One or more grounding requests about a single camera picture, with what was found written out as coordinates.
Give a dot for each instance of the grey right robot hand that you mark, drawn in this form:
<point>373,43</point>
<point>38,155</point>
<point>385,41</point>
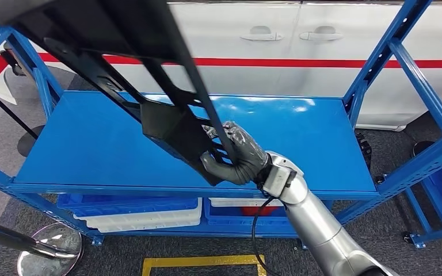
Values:
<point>249,156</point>

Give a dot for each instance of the long black plastic part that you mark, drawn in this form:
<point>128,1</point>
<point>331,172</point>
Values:
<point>175,129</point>

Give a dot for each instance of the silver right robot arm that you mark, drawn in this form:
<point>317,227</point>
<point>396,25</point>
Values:
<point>320,232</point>

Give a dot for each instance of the blue metal shelf rack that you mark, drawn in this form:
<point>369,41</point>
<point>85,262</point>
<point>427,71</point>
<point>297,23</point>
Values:
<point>91,144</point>

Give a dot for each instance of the white plastic bin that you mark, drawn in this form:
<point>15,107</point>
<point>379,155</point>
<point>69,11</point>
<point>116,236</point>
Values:
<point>236,202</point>
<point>148,219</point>
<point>148,228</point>

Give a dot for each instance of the red item in bin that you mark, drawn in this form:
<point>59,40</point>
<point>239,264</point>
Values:
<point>259,210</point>

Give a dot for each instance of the yellow floor tape square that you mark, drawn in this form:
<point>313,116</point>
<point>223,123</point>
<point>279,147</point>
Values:
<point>205,261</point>

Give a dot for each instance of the white car with red stripe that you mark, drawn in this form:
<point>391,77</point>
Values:
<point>282,38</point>

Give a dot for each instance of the chrome stanchion with round base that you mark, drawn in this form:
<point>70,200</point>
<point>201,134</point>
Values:
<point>53,243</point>

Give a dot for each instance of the dark stanchion with round base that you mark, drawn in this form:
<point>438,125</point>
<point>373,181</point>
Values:
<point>30,143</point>

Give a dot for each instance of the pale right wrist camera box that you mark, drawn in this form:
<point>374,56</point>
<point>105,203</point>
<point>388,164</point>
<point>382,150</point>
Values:
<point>276,181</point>

